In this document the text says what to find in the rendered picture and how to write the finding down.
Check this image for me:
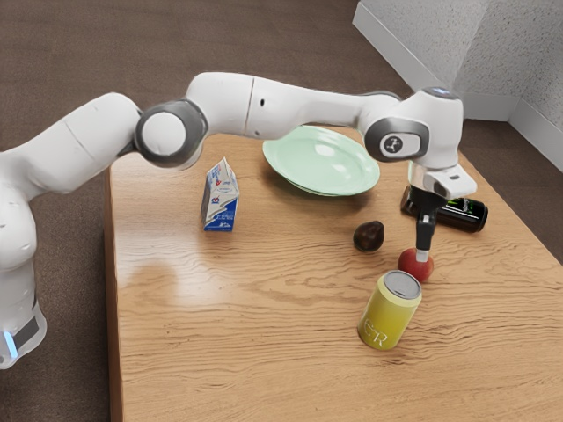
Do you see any red apple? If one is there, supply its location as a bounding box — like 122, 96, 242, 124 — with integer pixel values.
398, 248, 435, 284

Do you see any black can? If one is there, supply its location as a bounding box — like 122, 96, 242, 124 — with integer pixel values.
399, 185, 489, 235

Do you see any dark brown avocado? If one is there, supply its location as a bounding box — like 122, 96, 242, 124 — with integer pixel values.
352, 220, 386, 254

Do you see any white and blue milk carton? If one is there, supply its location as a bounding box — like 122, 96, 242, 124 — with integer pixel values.
201, 156, 241, 233

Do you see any pale green plate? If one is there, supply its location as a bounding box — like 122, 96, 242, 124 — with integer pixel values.
262, 125, 381, 198

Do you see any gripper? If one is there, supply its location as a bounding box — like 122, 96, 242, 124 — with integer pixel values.
409, 185, 443, 264

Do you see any yellow can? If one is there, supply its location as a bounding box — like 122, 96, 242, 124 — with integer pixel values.
357, 269, 423, 353

